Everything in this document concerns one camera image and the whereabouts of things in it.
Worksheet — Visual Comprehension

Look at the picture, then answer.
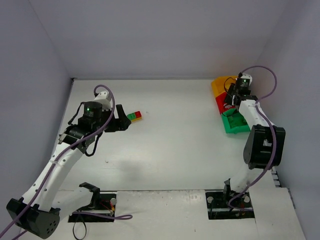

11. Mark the green red yellow lego stack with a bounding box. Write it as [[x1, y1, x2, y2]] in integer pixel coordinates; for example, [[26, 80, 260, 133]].
[[127, 111, 142, 123]]

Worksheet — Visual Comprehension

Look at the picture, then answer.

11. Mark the green red flower lego stack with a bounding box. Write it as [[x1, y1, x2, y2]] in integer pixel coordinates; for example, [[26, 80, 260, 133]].
[[223, 103, 234, 110]]

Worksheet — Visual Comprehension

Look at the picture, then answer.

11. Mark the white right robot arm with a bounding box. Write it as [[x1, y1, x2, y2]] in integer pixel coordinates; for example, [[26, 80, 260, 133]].
[[223, 73, 286, 203]]

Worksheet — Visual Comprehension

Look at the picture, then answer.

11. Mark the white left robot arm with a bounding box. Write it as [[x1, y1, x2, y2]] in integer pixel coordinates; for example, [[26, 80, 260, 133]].
[[6, 101, 131, 239]]

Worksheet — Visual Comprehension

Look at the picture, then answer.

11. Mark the yellow plastic bin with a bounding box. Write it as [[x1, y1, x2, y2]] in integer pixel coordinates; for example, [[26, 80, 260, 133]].
[[211, 75, 236, 98]]

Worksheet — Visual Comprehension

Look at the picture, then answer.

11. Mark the red plastic bin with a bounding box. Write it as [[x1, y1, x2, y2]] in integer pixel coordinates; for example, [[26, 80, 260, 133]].
[[215, 92, 229, 115]]

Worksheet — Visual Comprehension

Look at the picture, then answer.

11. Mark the green plastic bin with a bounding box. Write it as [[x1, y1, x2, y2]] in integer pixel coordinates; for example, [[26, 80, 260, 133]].
[[221, 108, 251, 134]]

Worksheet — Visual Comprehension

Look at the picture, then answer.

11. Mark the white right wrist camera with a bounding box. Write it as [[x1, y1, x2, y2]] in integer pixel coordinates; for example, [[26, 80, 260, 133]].
[[238, 72, 253, 85]]

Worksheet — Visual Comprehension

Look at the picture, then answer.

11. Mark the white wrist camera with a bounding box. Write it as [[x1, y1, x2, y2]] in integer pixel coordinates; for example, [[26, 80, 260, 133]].
[[238, 72, 253, 85], [93, 91, 112, 111]]

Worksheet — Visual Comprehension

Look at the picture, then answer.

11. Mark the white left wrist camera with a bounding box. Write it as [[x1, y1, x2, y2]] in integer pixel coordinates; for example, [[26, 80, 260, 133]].
[[93, 91, 112, 111]]

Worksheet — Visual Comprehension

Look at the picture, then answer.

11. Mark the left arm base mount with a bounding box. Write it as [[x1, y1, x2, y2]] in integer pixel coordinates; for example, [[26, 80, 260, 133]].
[[67, 191, 117, 223]]

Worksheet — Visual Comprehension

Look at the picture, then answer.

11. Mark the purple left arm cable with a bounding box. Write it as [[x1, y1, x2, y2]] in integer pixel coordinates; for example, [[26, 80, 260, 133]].
[[0, 84, 133, 238]]

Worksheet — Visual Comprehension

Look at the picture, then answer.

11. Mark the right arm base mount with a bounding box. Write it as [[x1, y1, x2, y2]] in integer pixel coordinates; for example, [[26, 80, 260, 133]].
[[205, 190, 255, 220]]

